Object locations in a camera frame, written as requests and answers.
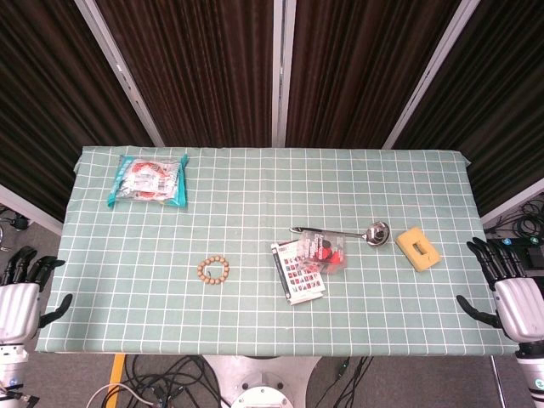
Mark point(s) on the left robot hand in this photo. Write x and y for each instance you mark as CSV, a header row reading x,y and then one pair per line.
x,y
17,299

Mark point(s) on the black electronics box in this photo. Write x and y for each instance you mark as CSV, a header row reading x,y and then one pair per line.
x,y
527,251

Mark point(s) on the green checked tablecloth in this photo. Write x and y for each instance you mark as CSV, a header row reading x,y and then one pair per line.
x,y
272,263

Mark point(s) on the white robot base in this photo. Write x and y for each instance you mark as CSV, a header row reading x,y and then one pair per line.
x,y
263,382

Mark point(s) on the grey aluminium frame post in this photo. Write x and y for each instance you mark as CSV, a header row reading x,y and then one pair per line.
x,y
429,72
123,72
282,72

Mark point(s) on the steel ladle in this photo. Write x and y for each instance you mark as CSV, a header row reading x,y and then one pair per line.
x,y
376,234

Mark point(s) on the yellow sponge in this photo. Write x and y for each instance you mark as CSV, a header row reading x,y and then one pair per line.
x,y
416,248

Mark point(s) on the printed card booklet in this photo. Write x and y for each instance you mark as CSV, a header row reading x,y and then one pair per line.
x,y
302,282

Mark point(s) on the clear red snack packet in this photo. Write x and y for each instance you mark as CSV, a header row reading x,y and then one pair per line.
x,y
323,253

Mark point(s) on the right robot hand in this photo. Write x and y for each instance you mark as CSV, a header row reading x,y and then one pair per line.
x,y
516,304

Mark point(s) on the teal snack bag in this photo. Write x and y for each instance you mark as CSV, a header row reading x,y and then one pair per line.
x,y
149,180

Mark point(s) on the yellow floor tape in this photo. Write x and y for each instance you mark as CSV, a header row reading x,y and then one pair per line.
x,y
117,374

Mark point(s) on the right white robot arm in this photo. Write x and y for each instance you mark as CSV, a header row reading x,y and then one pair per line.
x,y
531,367

